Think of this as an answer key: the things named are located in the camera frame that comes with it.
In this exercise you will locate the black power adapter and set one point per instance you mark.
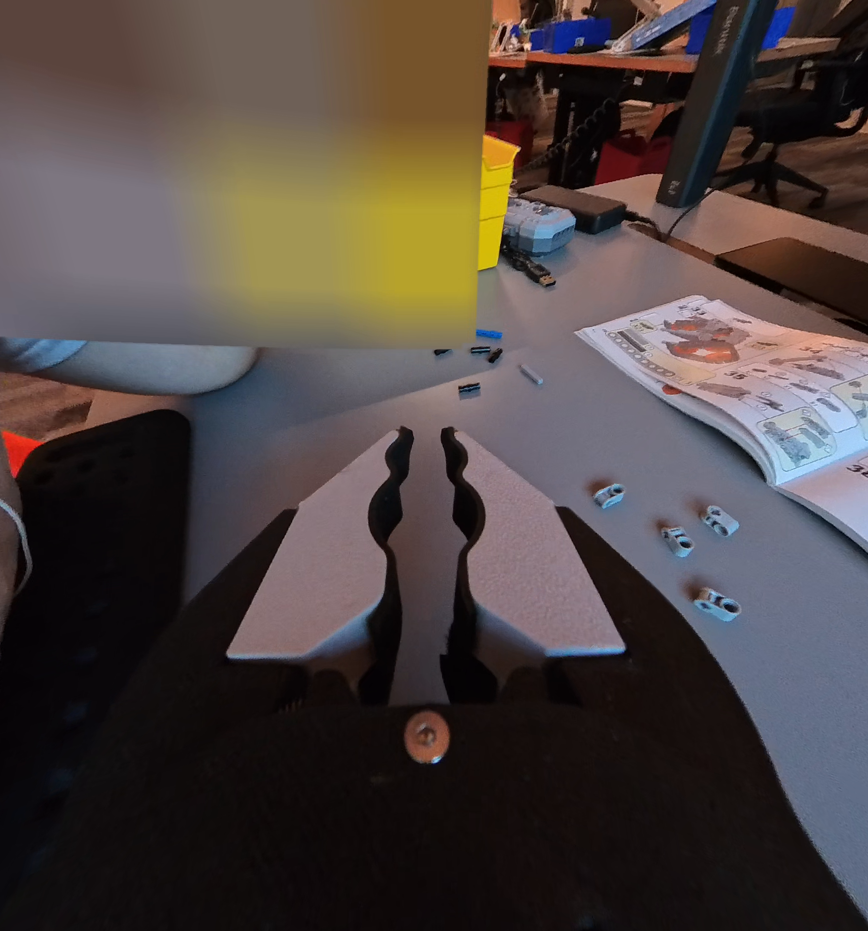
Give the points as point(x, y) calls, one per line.
point(579, 207)

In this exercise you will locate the red bag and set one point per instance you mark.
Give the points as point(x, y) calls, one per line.
point(630, 160)

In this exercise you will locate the grey battery hub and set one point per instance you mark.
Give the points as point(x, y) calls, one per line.
point(539, 229)

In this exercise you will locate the small grey connector brick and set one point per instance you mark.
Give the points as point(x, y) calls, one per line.
point(677, 542)
point(719, 520)
point(608, 494)
point(717, 604)

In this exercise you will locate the black office chair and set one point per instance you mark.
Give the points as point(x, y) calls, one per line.
point(804, 109)

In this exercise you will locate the wooden workbench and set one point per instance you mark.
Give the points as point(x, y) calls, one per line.
point(623, 62)

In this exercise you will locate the yellow plastic bin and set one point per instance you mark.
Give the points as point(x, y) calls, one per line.
point(495, 203)

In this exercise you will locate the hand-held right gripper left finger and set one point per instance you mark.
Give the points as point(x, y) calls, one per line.
point(317, 582)

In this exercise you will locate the person's left forearm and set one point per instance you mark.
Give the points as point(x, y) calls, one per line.
point(172, 371)

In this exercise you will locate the bright orange object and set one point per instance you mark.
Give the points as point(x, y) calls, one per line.
point(19, 451)

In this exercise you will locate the open instruction booklet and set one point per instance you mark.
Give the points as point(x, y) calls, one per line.
point(768, 393)

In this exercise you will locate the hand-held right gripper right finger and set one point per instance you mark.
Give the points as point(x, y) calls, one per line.
point(535, 582)

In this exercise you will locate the dark long panel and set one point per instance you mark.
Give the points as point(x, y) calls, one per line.
point(717, 102)

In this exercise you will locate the flat blue box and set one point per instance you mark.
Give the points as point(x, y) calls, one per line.
point(666, 25)

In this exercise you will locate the blue storage bin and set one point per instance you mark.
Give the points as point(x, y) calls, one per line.
point(781, 22)
point(579, 35)

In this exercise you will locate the short grey axle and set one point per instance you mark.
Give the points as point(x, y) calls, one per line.
point(531, 374)

